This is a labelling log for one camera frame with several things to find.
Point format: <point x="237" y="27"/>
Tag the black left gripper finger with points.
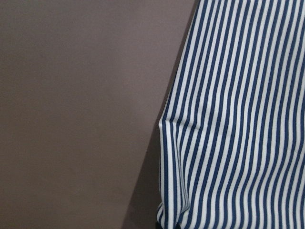
<point x="157" y="225"/>

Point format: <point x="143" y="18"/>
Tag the striped polo shirt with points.
<point x="232" y="132"/>

